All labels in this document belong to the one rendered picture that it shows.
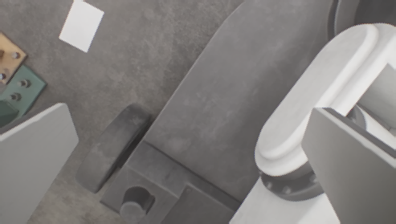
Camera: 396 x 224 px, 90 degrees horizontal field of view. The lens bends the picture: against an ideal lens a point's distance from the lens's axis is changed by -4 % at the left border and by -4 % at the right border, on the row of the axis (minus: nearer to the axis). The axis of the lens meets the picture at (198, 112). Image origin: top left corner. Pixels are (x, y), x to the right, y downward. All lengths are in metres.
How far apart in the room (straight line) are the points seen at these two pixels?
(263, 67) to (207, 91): 0.10
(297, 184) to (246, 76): 0.19
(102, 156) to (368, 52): 0.38
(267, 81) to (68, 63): 0.47
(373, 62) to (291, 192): 0.15
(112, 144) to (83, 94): 0.25
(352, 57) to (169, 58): 0.39
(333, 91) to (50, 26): 0.60
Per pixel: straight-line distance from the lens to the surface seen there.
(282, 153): 0.24
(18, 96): 0.67
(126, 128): 0.38
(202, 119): 0.36
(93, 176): 0.40
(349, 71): 0.25
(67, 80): 0.61
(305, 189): 0.23
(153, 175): 0.36
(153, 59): 0.53
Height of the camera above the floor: 0.52
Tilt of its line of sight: 79 degrees down
